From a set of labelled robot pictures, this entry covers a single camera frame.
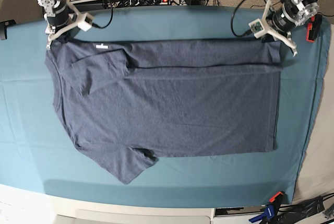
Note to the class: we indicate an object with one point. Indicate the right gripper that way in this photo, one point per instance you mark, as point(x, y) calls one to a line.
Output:
point(62, 27)

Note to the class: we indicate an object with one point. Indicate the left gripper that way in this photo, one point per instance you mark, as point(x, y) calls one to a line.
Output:
point(269, 33)

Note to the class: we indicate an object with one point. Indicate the blue-grey T-shirt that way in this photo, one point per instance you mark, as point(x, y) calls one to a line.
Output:
point(130, 104)

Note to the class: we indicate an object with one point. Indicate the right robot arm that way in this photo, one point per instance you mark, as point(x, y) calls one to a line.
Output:
point(51, 5)

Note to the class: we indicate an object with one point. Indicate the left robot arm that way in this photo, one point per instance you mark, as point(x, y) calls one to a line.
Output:
point(279, 23)

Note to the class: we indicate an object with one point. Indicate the orange black clamp top right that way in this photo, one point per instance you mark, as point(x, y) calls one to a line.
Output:
point(313, 27)

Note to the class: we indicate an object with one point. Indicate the black clamp left edge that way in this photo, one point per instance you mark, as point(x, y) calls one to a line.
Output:
point(3, 28)

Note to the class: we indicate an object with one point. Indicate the teal table cloth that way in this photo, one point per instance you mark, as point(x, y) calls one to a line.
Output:
point(38, 155)

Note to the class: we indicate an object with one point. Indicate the orange blue clamp bottom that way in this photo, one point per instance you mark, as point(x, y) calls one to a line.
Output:
point(270, 213)

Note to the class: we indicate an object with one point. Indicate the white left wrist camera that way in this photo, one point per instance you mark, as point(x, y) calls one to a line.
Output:
point(257, 28)

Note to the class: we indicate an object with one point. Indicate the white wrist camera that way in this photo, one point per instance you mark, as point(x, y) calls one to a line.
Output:
point(84, 21)
point(257, 28)

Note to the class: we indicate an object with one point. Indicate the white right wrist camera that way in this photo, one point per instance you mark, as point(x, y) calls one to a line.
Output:
point(84, 21)

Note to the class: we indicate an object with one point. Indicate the power strip with red switch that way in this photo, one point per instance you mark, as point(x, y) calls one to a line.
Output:
point(134, 3)

